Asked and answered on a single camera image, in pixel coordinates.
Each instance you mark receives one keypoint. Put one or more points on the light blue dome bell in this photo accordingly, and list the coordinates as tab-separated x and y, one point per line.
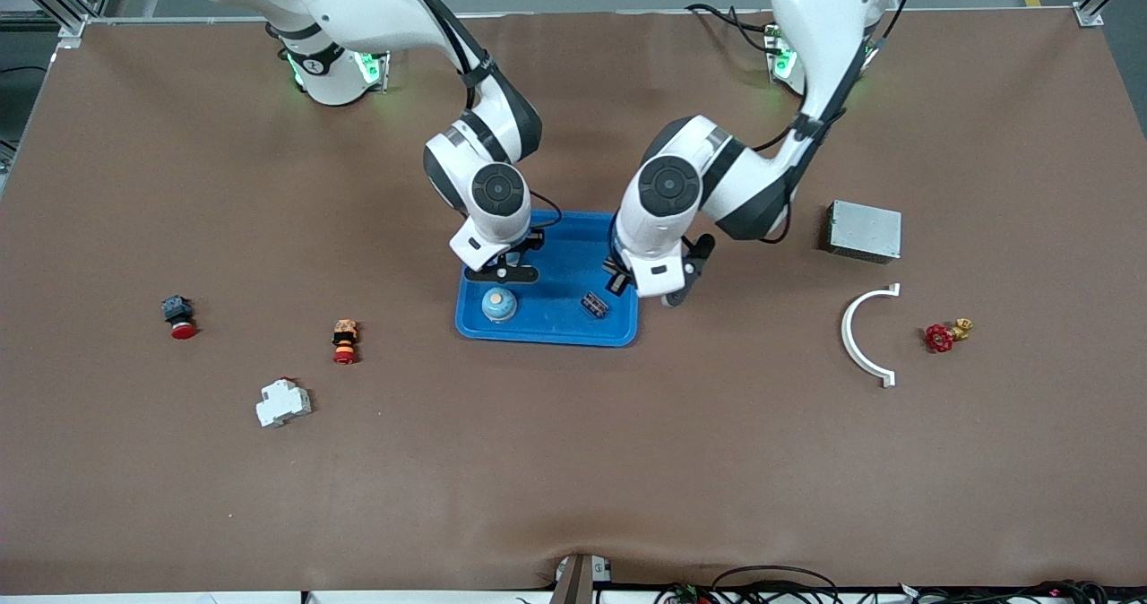
499	306

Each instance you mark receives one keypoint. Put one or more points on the white curved bracket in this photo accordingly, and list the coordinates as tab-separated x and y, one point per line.
847	335

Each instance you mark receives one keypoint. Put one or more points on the white circuit breaker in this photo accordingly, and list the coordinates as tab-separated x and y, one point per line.
283	403

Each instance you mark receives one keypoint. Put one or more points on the red button grey body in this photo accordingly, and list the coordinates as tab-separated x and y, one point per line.
179	315

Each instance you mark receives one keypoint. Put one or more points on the grey metal box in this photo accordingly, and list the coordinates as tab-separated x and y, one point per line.
865	231

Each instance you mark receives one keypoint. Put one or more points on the black terminal block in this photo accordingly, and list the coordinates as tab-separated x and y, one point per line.
595	305

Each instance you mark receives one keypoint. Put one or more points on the red handwheel brass valve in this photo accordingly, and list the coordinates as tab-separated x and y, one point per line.
938	339

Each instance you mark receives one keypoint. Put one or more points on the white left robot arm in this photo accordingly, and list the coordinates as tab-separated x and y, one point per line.
824	12

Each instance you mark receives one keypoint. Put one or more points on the red emergency stop yellow body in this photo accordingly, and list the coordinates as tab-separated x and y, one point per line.
345	342

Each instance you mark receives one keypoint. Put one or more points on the blue plastic tray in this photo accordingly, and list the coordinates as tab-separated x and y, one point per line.
556	317

